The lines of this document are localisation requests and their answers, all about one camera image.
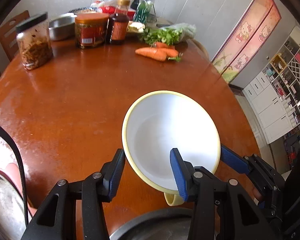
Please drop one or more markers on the bag of green vegetables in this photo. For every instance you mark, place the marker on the bag of green vegetables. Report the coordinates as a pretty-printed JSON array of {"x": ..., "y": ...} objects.
[{"x": 169, "y": 35}]

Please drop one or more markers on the clear jar black lid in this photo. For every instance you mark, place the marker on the clear jar black lid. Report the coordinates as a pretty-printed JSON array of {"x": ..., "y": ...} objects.
[{"x": 34, "y": 42}]

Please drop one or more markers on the pink cartoon door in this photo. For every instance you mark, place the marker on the pink cartoon door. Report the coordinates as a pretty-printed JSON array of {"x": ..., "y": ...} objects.
[{"x": 248, "y": 36}]

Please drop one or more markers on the orange plastic plate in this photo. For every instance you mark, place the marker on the orange plastic plate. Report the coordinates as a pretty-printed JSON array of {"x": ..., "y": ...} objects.
[{"x": 12, "y": 175}]

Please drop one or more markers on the front carrot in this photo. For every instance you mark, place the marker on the front carrot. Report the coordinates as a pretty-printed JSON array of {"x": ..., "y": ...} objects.
[{"x": 152, "y": 53}]

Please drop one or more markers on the yellow bowl with handle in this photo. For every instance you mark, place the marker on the yellow bowl with handle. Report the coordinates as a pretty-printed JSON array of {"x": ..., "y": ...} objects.
[{"x": 160, "y": 121}]

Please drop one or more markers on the clear green water bottle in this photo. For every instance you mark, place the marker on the clear green water bottle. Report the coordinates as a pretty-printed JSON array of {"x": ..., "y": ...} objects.
[{"x": 143, "y": 10}]

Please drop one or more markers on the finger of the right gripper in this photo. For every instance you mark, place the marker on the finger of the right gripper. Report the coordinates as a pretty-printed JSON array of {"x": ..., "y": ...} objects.
[{"x": 234, "y": 161}]

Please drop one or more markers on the carrot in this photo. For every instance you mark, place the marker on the carrot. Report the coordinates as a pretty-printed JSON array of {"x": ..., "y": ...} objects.
[
  {"x": 172, "y": 53},
  {"x": 152, "y": 53}
]

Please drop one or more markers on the large steel bowl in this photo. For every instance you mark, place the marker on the large steel bowl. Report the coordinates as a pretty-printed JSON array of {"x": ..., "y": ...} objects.
[{"x": 12, "y": 222}]

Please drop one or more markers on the steel bowl at back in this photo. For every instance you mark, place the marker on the steel bowl at back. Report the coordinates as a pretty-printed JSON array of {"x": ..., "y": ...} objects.
[{"x": 62, "y": 28}]

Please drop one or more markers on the dark sauce bottle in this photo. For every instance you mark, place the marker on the dark sauce bottle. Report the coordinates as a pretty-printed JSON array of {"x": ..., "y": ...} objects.
[{"x": 118, "y": 23}]

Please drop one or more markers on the round metal pan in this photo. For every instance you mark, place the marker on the round metal pan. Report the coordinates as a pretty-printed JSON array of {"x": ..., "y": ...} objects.
[{"x": 168, "y": 223}]

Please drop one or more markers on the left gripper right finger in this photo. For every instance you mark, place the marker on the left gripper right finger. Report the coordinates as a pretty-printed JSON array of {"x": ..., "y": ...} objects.
[{"x": 222, "y": 210}]

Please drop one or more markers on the red food package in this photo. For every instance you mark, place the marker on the red food package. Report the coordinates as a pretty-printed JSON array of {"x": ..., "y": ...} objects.
[{"x": 102, "y": 6}]

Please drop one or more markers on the white shelf cabinet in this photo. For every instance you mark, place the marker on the white shelf cabinet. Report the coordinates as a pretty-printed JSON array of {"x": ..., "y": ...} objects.
[{"x": 274, "y": 94}]

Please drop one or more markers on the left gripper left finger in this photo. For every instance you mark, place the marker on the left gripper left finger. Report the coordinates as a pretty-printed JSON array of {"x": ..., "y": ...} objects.
[{"x": 56, "y": 217}]

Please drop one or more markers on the red-labelled sauce jar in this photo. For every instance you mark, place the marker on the red-labelled sauce jar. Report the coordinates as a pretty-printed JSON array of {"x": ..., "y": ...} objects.
[{"x": 90, "y": 29}]

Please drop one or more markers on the rear carrot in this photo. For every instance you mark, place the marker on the rear carrot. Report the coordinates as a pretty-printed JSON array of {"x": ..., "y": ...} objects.
[{"x": 172, "y": 53}]

